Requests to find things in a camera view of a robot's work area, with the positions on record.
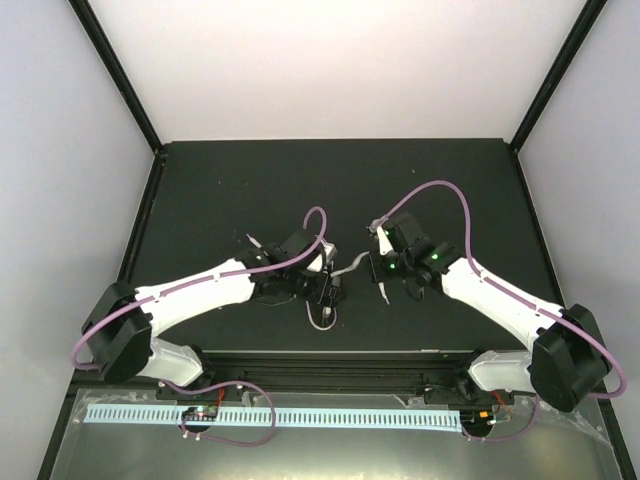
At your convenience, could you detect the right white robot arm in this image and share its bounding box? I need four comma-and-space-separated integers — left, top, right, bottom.
369, 212, 612, 412

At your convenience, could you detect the left black frame post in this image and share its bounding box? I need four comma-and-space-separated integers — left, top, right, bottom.
68, 0, 163, 155

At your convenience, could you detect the white slotted cable duct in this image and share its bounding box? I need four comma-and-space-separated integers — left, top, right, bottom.
82, 404, 462, 433

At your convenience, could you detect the left small circuit board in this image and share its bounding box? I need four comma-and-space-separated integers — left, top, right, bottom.
181, 406, 218, 421

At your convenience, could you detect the black sneaker white sole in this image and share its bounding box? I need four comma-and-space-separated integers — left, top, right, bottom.
305, 272, 341, 331

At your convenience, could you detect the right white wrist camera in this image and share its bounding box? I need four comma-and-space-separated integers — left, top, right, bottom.
367, 217, 396, 306

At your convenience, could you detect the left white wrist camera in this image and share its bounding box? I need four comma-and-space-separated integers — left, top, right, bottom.
306, 241, 337, 273

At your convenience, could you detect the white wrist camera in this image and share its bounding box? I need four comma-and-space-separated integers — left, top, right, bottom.
367, 217, 396, 306
306, 241, 337, 273

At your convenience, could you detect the black aluminium mounting rail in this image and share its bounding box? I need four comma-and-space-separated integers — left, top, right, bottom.
154, 349, 516, 401

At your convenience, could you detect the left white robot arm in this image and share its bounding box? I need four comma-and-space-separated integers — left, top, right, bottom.
71, 240, 345, 399

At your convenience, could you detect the white shoelace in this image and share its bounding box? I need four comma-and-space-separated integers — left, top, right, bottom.
330, 252, 369, 278

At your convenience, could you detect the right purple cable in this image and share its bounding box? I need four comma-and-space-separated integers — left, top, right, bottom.
382, 179, 629, 399

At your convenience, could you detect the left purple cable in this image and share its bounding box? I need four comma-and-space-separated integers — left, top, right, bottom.
71, 207, 329, 371

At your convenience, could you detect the right black frame post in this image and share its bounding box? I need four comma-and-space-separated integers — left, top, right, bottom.
509, 0, 608, 154

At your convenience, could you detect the right small circuit board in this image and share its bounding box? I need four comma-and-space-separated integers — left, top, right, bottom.
460, 410, 512, 426

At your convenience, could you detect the black frame post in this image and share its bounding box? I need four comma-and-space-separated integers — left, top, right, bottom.
68, 0, 163, 155
509, 0, 608, 154

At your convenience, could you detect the purple cable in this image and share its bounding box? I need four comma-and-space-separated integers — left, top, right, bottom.
71, 207, 329, 371
382, 179, 629, 399

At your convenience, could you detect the small circuit board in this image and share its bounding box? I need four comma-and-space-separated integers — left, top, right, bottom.
181, 406, 218, 421
460, 410, 512, 426

